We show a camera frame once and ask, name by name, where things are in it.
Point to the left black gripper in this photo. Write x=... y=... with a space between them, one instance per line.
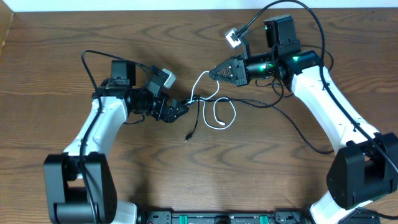
x=170 y=117

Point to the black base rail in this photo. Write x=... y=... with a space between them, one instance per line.
x=282 y=216

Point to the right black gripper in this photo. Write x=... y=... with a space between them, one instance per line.
x=240 y=73

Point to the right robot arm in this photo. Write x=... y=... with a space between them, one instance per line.
x=365 y=165

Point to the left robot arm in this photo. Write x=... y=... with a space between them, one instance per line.
x=78 y=182

